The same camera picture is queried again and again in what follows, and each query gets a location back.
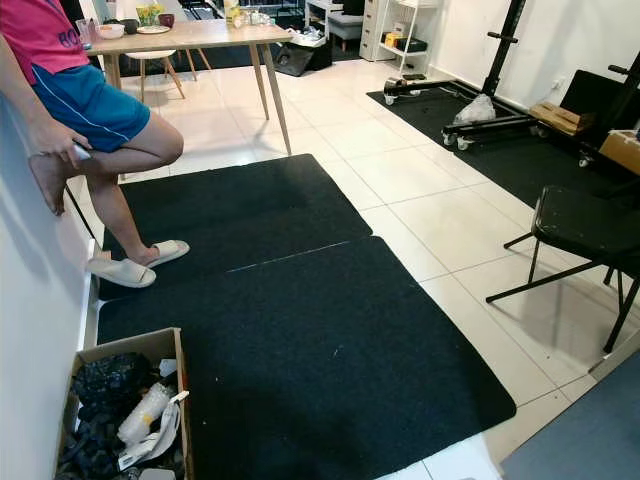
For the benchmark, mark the white bowl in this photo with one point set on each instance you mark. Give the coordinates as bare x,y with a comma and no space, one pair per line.
110,31

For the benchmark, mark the large black gym mat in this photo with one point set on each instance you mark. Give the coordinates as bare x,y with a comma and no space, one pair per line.
510,160

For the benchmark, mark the wooden dining table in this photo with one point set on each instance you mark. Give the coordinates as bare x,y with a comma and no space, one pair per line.
190,35

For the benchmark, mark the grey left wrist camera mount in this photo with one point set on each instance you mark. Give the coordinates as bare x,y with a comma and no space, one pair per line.
157,475

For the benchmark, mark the black crumpled plastic bag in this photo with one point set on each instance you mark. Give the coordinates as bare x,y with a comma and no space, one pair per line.
105,385

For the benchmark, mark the clear plastic bag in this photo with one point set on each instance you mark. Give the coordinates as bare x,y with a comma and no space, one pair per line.
475,110

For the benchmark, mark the black folding chair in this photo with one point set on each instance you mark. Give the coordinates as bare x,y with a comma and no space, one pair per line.
585,225

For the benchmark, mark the white crumpled wrapper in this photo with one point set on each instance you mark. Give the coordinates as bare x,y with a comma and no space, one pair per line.
165,430

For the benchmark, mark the person in pink shirt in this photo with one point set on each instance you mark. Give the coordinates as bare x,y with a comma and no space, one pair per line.
90,105

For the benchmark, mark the white slipper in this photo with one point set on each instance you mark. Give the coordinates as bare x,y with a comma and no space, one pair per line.
120,272
170,252

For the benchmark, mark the open cardboard box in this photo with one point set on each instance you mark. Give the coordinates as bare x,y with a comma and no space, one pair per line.
125,345

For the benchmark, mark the dark grey flat panel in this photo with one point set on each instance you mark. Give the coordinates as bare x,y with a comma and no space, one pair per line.
590,430

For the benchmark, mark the black wheeled weight rack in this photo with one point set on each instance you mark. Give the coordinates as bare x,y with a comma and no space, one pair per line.
505,50

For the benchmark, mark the black floor mat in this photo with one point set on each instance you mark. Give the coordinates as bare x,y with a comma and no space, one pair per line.
240,210
310,370

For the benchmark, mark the brown cardboard package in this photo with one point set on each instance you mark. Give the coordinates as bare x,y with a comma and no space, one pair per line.
555,117

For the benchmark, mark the brown cardboard box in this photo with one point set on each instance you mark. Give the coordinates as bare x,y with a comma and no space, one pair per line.
622,150

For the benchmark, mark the white shelf unit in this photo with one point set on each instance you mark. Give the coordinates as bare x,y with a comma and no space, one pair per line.
375,25

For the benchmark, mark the white shell chair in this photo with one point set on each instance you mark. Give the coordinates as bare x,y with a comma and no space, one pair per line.
150,56

